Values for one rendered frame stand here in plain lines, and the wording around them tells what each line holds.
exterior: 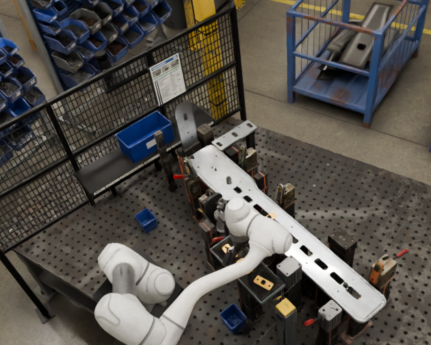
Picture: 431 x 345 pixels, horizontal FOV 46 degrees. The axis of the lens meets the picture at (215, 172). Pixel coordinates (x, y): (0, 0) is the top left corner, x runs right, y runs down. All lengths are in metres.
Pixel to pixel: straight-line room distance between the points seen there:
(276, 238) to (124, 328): 0.63
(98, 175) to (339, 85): 2.56
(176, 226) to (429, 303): 1.45
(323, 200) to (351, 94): 1.75
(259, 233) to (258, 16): 4.42
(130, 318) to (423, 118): 3.52
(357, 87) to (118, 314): 3.44
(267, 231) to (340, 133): 2.73
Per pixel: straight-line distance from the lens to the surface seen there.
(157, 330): 1.96
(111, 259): 2.46
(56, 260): 3.22
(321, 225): 3.06
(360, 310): 2.46
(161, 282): 2.49
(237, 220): 2.00
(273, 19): 6.07
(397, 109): 4.88
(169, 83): 3.18
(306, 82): 4.86
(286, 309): 2.26
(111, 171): 3.07
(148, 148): 3.07
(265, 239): 1.95
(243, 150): 2.92
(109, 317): 1.92
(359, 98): 4.69
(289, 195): 2.79
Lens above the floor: 3.17
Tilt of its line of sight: 47 degrees down
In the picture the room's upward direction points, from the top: 10 degrees counter-clockwise
